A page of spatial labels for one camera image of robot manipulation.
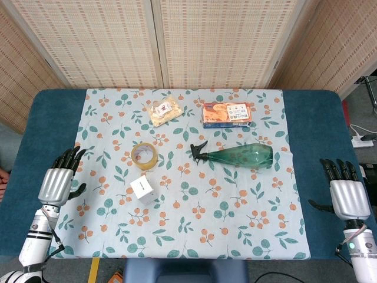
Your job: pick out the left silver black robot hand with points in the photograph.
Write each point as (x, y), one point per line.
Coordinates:
(56, 185)

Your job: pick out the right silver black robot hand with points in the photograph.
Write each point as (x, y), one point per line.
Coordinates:
(349, 197)

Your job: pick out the green spray bottle black trigger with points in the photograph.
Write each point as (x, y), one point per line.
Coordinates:
(244, 156)

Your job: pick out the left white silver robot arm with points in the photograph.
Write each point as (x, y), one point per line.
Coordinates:
(35, 236)

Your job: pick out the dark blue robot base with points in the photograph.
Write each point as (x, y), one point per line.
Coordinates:
(182, 272)

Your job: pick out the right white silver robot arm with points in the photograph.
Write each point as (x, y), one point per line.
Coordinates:
(363, 253)

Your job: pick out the black floor device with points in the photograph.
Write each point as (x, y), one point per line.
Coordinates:
(369, 170)

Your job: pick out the blue velvet table cover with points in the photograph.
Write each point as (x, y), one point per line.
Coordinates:
(44, 132)

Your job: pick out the white power strip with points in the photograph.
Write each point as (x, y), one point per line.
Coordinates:
(362, 143)

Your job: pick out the small white cardboard box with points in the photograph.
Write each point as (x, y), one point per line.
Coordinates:
(142, 188)

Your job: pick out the yellow floor tape strip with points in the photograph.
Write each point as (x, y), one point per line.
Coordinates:
(93, 271)

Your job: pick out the yellow packing tape roll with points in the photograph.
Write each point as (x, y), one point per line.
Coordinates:
(147, 166)

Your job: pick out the woven bamboo screen panel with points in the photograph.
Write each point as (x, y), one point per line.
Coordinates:
(224, 44)
(332, 50)
(97, 44)
(20, 88)

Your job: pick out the small orange floor object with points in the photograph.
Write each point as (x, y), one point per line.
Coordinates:
(115, 277)

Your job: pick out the clear snack bag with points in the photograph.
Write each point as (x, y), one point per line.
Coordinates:
(163, 112)

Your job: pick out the floral fruit print tablecloth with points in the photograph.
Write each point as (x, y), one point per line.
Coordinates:
(191, 212)

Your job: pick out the orange blue carton box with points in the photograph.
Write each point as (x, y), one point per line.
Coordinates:
(226, 115)

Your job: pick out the metal frame stand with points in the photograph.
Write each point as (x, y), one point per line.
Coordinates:
(369, 88)

